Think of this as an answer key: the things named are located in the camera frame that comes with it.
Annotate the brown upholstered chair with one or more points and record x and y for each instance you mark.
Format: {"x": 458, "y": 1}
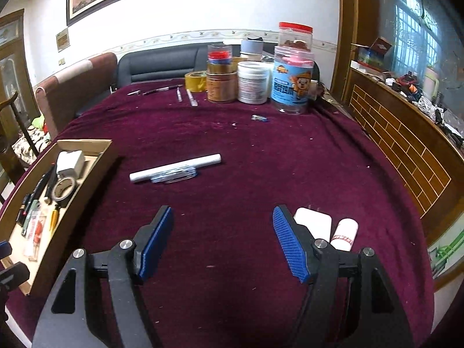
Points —
{"x": 79, "y": 90}

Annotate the white charger block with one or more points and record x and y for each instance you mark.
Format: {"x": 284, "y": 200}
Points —
{"x": 70, "y": 163}

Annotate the dark grey sofa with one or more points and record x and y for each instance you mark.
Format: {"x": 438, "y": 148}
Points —
{"x": 159, "y": 61}

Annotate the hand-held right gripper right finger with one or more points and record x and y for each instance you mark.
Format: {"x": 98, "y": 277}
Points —
{"x": 292, "y": 243}

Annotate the colourful cardboard box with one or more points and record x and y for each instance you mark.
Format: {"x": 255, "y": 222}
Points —
{"x": 373, "y": 56}

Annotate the white plastic jar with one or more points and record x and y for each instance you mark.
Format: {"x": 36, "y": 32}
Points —
{"x": 253, "y": 83}

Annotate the silver craft knife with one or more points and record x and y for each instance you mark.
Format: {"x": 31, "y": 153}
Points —
{"x": 179, "y": 95}
{"x": 192, "y": 98}

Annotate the barred window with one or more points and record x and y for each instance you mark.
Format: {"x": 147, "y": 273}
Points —
{"x": 413, "y": 40}

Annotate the thin black pen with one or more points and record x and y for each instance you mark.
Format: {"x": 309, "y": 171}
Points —
{"x": 163, "y": 89}

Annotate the yellow black pen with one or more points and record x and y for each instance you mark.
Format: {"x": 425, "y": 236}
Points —
{"x": 54, "y": 219}

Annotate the pile of counter clutter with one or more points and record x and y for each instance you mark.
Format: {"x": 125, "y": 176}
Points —
{"x": 424, "y": 98}

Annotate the white marker pen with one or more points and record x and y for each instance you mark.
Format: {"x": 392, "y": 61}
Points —
{"x": 174, "y": 168}

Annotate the grey lid can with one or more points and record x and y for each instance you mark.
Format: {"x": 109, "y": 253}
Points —
{"x": 252, "y": 48}

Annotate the clear jar red lid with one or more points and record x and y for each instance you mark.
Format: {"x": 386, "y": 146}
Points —
{"x": 295, "y": 34}

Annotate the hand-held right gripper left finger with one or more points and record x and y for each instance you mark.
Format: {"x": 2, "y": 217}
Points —
{"x": 156, "y": 241}

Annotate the green pen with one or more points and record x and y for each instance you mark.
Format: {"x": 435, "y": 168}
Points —
{"x": 33, "y": 212}

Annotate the white plastic bottle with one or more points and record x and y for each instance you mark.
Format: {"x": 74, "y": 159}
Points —
{"x": 315, "y": 224}

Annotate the cardboard tray box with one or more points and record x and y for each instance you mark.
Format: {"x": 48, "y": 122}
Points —
{"x": 72, "y": 224}

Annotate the wooden brick pattern counter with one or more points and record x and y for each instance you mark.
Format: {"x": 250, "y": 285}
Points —
{"x": 398, "y": 145}

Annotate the grey tape roll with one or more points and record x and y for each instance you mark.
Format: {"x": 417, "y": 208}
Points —
{"x": 73, "y": 185}

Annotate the clear blue pen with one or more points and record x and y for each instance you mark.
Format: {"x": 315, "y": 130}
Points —
{"x": 177, "y": 177}

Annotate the yellow tape roll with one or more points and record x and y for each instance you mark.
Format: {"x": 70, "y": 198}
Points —
{"x": 194, "y": 81}

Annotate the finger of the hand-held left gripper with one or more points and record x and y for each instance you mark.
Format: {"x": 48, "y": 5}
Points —
{"x": 14, "y": 275}
{"x": 4, "y": 250}

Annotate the clear jar blue cartoon label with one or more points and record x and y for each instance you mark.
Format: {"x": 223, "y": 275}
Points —
{"x": 292, "y": 87}

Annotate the clear jar red blue contents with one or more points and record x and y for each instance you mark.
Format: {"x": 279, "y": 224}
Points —
{"x": 219, "y": 56}

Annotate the small wall plaque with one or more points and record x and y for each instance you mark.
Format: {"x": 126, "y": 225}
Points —
{"x": 62, "y": 40}

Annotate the white glue bottle red label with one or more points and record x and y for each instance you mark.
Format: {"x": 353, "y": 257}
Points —
{"x": 344, "y": 234}

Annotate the bamboo picture panel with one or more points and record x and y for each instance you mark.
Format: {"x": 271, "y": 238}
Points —
{"x": 447, "y": 252}

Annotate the dark wooden chair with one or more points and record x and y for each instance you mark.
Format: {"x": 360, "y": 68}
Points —
{"x": 18, "y": 134}

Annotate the clear packaged red pen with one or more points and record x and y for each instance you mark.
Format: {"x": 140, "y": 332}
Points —
{"x": 36, "y": 232}

